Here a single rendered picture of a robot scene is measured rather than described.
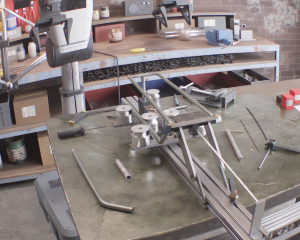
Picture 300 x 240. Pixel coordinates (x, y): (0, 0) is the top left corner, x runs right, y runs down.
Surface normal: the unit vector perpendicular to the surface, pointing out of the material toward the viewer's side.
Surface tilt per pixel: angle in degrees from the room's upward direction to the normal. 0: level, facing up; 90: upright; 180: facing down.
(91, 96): 90
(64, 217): 0
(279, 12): 90
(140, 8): 90
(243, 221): 0
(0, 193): 0
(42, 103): 90
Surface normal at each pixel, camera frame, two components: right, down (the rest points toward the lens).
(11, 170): -0.04, -0.91
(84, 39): 0.66, 0.31
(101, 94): 0.35, 0.37
